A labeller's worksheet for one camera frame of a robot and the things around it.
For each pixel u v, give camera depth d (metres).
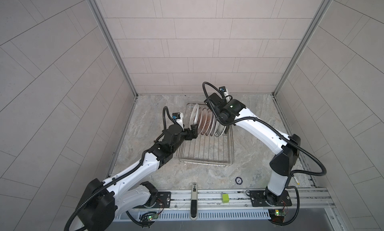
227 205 0.71
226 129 0.82
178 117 0.67
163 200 0.71
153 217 0.65
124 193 0.43
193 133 0.69
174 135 0.56
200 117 0.83
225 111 0.53
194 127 0.69
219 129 0.87
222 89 0.67
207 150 0.86
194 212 0.64
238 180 0.77
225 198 0.71
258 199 0.71
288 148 0.44
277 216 0.68
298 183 0.76
